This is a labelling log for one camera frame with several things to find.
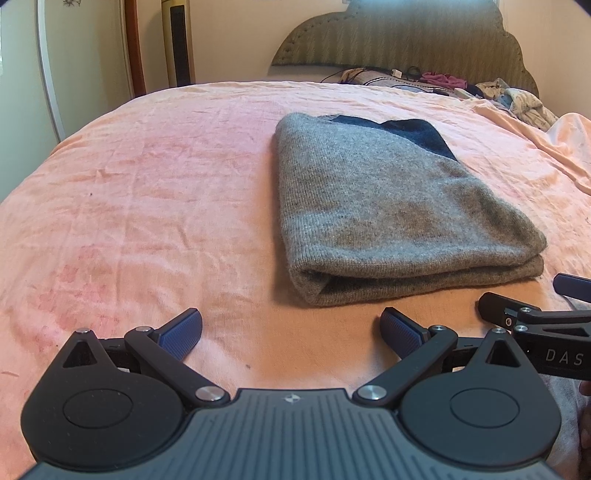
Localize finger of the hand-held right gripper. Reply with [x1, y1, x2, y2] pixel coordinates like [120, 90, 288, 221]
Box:
[553, 273, 591, 303]
[479, 292, 591, 340]

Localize brown wooden post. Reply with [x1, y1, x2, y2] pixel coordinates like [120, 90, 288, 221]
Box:
[124, 0, 147, 99]

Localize grey knit sweater navy sleeves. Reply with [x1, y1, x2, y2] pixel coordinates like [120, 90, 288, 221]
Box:
[276, 113, 548, 308]

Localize patterned pillow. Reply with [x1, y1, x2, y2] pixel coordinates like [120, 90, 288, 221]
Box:
[342, 68, 444, 95]

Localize white door frame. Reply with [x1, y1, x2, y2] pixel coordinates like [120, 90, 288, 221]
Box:
[36, 0, 66, 142]

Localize gold tower fan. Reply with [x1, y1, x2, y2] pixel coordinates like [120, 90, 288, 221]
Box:
[161, 0, 197, 88]

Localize pink bed sheet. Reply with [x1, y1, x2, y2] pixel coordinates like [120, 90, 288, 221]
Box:
[0, 80, 591, 480]

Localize purple cloth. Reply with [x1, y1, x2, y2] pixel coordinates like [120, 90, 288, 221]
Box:
[419, 71, 468, 90]

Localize olive upholstered headboard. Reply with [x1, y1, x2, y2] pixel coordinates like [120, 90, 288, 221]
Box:
[270, 0, 540, 99]

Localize pile of light patterned clothes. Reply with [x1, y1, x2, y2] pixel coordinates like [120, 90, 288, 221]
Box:
[475, 78, 559, 130]

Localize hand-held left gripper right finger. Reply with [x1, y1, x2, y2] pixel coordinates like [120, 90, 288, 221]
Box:
[352, 308, 532, 409]

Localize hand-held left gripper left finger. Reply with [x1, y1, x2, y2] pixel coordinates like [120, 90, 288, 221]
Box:
[58, 308, 232, 408]

